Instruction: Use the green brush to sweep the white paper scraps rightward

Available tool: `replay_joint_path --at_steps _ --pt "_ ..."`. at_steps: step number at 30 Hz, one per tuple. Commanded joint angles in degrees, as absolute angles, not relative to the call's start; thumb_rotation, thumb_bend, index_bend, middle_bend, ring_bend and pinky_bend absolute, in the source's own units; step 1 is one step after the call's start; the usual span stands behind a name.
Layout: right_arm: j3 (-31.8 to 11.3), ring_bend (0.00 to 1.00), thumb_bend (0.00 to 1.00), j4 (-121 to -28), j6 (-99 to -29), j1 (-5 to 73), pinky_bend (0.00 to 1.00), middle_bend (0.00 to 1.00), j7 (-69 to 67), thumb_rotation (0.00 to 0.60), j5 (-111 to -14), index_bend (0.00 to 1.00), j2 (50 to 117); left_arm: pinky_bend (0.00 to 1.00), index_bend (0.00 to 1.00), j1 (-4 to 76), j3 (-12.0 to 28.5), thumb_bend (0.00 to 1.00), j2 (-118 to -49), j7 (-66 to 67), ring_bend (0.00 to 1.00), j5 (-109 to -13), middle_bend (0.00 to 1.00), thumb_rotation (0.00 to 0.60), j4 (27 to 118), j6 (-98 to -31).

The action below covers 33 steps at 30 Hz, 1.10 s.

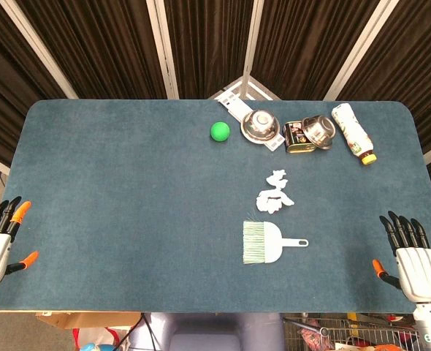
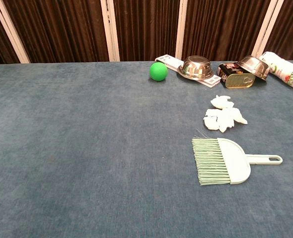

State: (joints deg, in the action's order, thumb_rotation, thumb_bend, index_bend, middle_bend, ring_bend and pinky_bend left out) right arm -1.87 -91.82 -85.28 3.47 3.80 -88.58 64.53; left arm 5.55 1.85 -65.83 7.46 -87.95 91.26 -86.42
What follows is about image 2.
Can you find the white screen frame post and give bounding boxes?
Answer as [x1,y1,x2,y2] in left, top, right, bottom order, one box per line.
[100,0,120,62]
[174,0,188,60]
[0,0,31,64]
[251,0,286,58]

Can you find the large white paper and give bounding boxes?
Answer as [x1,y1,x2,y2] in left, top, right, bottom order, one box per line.
[203,108,248,132]

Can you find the small white paper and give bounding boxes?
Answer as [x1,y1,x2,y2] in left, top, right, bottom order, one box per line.
[210,95,234,110]

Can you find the tilted steel bowl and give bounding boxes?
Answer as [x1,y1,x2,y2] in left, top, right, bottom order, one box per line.
[236,55,271,80]

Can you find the steel bowl with flat base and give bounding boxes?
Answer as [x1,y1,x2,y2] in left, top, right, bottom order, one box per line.
[177,55,215,81]

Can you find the gold tin can black label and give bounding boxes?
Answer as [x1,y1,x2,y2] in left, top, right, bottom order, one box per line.
[216,61,256,89]

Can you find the white label bottle yellow cap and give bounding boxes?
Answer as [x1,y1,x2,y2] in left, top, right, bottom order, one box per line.
[259,51,293,92]

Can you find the green ball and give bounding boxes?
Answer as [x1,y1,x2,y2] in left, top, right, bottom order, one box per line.
[149,61,168,82]

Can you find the white flat plastic strip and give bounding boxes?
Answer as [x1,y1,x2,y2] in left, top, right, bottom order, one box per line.
[154,54,221,88]

